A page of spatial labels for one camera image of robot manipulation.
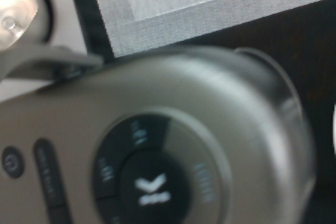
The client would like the grey woven placemat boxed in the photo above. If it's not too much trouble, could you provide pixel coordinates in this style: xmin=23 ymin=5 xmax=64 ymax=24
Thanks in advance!
xmin=95 ymin=0 xmax=320 ymax=57

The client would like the white ceramic mug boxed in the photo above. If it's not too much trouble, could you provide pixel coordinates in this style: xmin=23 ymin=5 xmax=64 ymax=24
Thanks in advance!
xmin=331 ymin=103 xmax=336 ymax=156

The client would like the grey pod coffee machine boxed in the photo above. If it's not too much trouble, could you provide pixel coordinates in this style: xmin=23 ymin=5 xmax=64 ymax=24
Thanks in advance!
xmin=0 ymin=0 xmax=316 ymax=224

